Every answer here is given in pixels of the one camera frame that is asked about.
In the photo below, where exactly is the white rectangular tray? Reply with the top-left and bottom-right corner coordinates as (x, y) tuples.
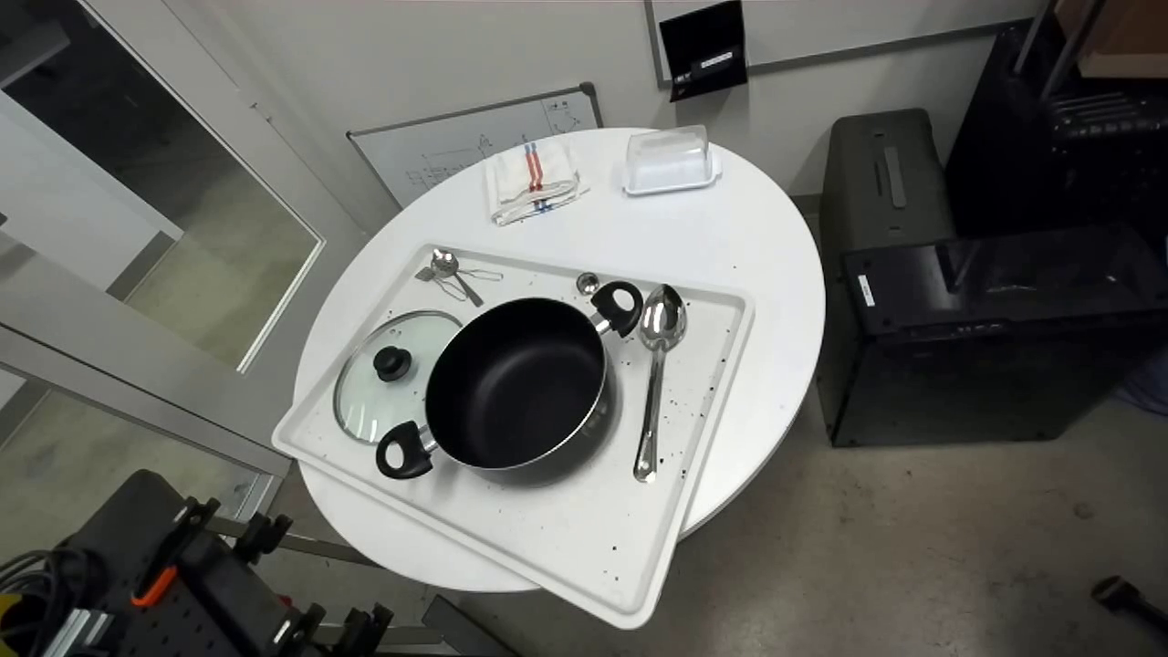
(267, 242), (759, 633)

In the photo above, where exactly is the glass lid with black knob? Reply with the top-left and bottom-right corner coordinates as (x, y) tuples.
(327, 307), (468, 447)

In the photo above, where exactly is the small whiteboard leaning on wall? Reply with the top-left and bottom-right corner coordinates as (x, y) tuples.
(347, 79), (605, 211)

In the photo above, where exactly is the folded white striped cloth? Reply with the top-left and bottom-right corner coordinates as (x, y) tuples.
(481, 133), (592, 228)

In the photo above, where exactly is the orange handled tool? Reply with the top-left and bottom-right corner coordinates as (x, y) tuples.
(128, 562), (183, 613)

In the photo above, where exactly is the brown cardboard box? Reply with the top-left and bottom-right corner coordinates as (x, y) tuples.
(1054, 0), (1168, 82)

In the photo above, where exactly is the large metal spoon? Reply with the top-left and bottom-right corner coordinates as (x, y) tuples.
(626, 281), (688, 485)

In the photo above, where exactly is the clear plastic lidded container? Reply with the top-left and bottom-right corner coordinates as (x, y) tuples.
(618, 119), (722, 199)

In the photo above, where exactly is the black shelf unit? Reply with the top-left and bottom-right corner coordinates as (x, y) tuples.
(944, 14), (1168, 247)

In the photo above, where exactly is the black tool cart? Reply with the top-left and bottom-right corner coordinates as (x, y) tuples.
(0, 467), (396, 657)

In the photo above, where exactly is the black cooking pot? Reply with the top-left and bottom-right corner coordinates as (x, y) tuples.
(372, 276), (646, 483)

